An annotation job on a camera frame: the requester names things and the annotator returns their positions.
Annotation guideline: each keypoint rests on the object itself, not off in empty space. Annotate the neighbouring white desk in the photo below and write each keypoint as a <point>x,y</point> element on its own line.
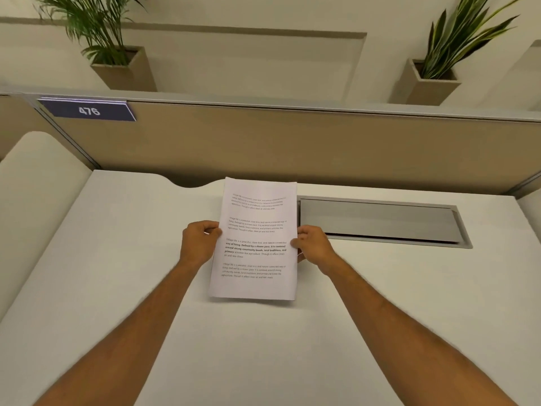
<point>29,215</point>

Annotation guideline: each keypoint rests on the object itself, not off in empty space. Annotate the beige desk partition panel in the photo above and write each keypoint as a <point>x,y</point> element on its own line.
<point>296,143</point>

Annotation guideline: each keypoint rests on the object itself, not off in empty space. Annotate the white printed paper sheet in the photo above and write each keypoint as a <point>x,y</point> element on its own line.
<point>258,238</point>

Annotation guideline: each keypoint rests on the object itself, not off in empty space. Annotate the beige square planter pot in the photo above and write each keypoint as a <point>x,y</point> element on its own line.
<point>126,71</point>
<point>427,86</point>

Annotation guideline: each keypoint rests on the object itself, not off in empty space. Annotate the person's left thumb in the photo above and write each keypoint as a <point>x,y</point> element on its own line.
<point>212,229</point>

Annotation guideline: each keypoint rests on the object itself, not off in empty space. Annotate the person's left hand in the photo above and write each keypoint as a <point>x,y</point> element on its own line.
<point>198,243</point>

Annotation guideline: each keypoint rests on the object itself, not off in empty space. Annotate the spiky green snake plant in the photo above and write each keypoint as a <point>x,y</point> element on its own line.
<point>460,35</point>

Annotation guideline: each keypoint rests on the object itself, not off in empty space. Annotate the person's right thumb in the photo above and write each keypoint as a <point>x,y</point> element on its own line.
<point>298,241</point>

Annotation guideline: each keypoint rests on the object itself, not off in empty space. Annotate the person's right forearm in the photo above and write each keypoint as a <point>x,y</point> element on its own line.
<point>414,338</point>

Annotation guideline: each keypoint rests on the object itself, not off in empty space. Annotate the person's right hand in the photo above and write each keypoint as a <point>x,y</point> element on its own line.
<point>315,247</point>

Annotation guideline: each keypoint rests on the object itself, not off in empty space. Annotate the person's left forearm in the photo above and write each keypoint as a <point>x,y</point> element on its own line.
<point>114,334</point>

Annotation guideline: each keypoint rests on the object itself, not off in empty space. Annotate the dark blue number sign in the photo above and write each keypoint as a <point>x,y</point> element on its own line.
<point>86,109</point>

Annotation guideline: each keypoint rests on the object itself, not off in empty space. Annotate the feathery green palm plant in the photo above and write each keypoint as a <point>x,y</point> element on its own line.
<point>95,21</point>

